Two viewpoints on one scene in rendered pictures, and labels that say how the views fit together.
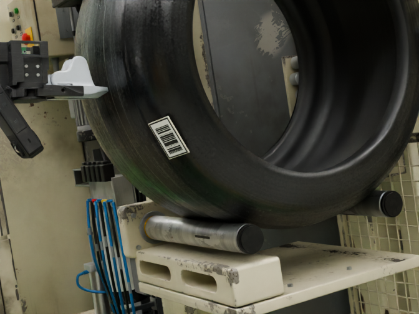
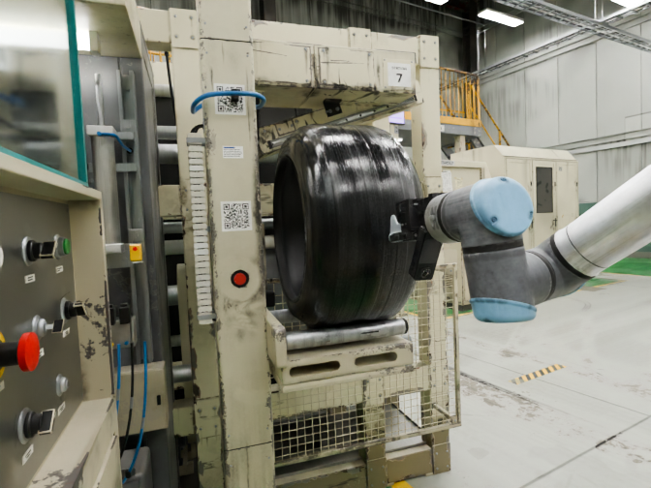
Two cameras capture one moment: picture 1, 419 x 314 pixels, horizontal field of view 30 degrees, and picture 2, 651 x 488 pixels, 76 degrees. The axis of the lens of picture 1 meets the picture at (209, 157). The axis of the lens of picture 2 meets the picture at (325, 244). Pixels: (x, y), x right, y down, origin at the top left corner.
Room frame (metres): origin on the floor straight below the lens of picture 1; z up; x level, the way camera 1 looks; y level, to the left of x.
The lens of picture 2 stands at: (1.14, 1.10, 1.19)
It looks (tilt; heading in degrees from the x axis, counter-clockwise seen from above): 3 degrees down; 281
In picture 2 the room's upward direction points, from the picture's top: 3 degrees counter-clockwise
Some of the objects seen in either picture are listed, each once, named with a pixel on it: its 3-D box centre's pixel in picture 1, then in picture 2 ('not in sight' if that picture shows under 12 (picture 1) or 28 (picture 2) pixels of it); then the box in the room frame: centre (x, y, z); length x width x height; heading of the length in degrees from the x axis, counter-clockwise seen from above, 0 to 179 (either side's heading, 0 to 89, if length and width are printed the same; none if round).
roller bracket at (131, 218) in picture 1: (215, 212); (267, 329); (1.53, 0.00, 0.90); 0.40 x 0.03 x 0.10; 119
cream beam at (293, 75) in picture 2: not in sight; (325, 79); (1.41, -0.40, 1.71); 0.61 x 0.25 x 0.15; 29
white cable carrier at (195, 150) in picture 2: not in sight; (201, 229); (1.65, 0.13, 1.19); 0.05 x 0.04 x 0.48; 119
